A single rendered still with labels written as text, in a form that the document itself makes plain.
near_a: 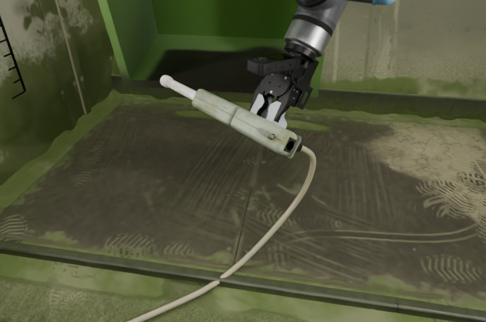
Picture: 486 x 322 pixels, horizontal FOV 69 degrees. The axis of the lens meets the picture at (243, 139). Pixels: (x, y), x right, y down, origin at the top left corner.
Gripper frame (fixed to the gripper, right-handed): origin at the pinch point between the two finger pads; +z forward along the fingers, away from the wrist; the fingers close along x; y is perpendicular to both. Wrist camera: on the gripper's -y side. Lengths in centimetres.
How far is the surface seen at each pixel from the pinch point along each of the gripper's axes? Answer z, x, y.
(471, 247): 6, -33, 76
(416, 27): -76, 36, 114
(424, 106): -42, 19, 127
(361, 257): 22, -14, 52
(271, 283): 37.3, -3.0, 29.6
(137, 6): -18, 66, -5
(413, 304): 24, -31, 50
